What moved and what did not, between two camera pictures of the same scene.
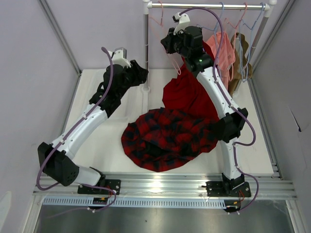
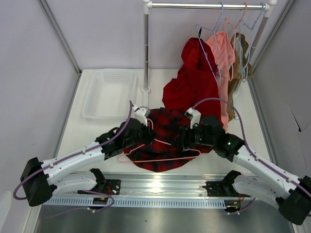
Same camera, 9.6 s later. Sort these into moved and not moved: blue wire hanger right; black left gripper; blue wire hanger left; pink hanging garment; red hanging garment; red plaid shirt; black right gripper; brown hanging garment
Moved: black left gripper; black right gripper
Not moved: brown hanging garment; blue wire hanger right; red hanging garment; red plaid shirt; pink hanging garment; blue wire hanger left
